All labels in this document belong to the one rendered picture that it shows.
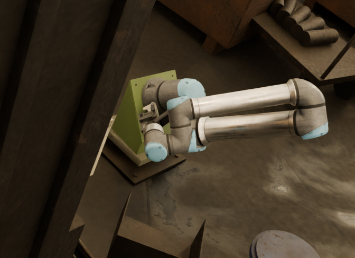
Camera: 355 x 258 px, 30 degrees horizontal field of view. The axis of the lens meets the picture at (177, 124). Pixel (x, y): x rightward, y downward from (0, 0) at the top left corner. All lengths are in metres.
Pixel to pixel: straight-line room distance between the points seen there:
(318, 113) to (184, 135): 0.57
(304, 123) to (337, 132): 1.56
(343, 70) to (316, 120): 1.58
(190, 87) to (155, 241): 1.04
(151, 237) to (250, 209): 1.31
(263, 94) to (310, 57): 1.57
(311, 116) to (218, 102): 0.40
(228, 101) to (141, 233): 0.82
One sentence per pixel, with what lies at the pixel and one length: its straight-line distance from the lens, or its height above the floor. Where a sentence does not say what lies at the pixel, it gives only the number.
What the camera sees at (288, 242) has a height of 0.43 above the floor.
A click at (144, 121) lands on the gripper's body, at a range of 2.95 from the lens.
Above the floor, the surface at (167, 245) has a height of 0.59.
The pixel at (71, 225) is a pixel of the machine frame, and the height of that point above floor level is 0.89.
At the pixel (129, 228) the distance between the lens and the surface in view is 2.19.
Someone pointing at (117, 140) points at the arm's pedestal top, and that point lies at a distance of 3.29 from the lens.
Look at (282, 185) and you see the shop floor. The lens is 3.71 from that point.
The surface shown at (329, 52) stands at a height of 0.33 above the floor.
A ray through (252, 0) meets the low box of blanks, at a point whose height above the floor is 0.49.
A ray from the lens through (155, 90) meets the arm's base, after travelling 3.15.
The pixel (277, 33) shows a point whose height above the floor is 0.33.
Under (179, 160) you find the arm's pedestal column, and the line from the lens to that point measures 3.48.
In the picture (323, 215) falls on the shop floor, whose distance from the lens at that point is 3.69.
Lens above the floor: 2.15
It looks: 35 degrees down
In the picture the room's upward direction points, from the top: 24 degrees clockwise
